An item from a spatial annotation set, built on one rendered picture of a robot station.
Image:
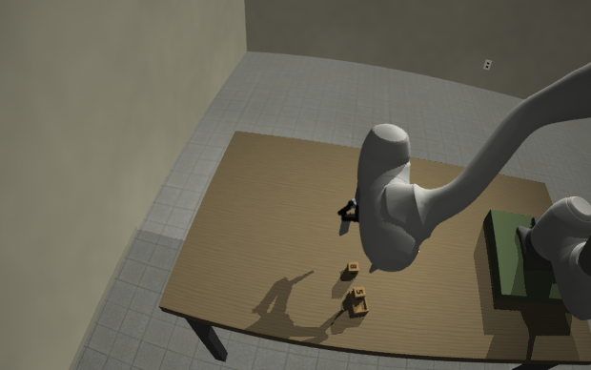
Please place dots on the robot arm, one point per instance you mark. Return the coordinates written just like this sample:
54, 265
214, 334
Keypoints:
395, 218

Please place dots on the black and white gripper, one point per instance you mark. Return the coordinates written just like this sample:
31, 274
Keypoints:
347, 218

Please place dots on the tan wooden cube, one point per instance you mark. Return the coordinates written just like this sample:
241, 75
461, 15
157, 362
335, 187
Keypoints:
352, 269
358, 293

